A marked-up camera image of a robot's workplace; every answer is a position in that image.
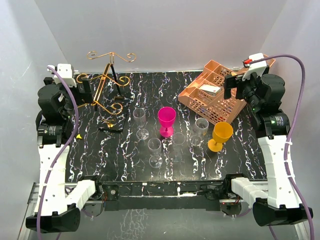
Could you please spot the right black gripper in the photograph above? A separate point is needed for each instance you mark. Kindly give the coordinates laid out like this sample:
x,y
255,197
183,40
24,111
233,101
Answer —
x,y
235,81

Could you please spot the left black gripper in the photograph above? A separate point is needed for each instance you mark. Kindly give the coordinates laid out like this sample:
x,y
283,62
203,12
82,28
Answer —
x,y
84,97

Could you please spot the orange plastic wine glass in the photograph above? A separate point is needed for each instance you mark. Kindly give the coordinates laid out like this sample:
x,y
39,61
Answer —
x,y
221,133

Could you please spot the clear wine glass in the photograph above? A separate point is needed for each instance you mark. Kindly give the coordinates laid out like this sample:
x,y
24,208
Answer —
x,y
155,147
178,140
200,129

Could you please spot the pink plastic wine glass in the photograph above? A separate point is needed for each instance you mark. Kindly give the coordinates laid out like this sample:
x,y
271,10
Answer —
x,y
166,117

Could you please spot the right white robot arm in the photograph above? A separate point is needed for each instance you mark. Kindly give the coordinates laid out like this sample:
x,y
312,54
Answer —
x,y
281,204

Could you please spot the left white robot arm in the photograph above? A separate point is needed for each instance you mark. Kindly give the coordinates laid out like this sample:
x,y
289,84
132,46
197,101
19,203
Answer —
x,y
56,124

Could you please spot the tall clear flute glass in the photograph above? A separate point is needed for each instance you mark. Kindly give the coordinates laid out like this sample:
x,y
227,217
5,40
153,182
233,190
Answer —
x,y
139,115

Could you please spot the clear wine glass front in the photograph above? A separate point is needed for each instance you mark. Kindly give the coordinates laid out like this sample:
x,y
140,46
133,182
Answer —
x,y
155,147

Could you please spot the small white box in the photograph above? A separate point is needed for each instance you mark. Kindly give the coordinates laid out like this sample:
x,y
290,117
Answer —
x,y
210,89

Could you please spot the peach plastic organiser basket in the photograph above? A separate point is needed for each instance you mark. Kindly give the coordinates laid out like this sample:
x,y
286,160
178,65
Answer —
x,y
213,108

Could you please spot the gold wire wine glass rack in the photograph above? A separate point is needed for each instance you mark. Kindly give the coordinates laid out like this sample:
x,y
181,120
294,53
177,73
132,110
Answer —
x,y
111,95

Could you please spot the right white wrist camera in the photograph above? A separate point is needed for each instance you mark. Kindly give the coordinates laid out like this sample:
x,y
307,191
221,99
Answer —
x,y
258,67

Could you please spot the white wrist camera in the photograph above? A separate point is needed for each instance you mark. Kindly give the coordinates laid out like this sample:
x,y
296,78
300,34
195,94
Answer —
x,y
258,67
66,72

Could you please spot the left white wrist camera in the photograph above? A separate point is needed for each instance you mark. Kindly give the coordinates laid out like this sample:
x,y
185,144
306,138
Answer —
x,y
66,72

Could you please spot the black base frame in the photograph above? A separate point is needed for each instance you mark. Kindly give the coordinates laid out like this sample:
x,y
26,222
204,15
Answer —
x,y
208,195

